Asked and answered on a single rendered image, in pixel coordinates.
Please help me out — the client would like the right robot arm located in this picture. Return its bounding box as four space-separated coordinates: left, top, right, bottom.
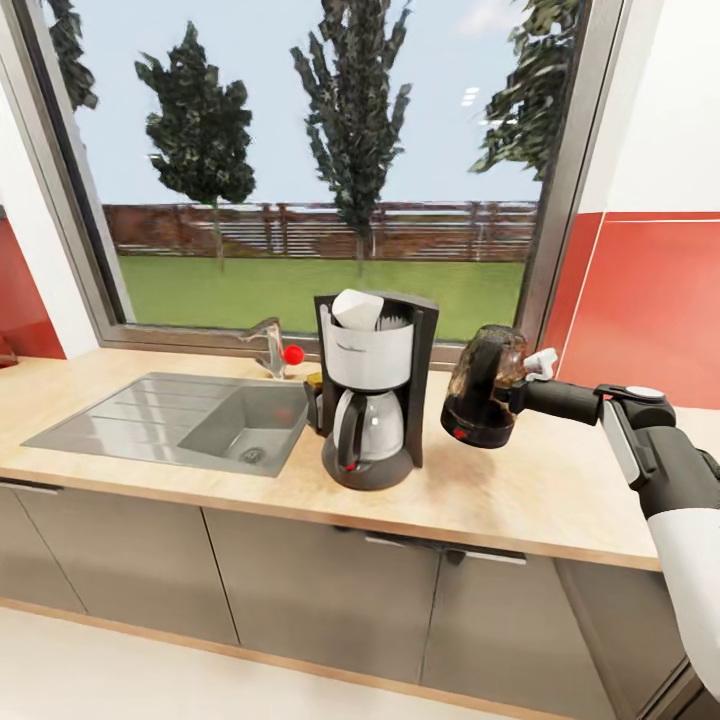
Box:
472 347 720 703

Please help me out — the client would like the bottle of coffee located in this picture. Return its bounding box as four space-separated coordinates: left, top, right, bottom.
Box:
303 372 323 434

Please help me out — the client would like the paper coffee filter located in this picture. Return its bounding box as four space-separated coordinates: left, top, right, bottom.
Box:
332 289 384 331

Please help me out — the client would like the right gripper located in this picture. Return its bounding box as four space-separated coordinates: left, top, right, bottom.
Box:
472 377 573 418

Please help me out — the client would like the electric kettle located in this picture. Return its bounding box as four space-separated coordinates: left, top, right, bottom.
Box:
440 325 530 449

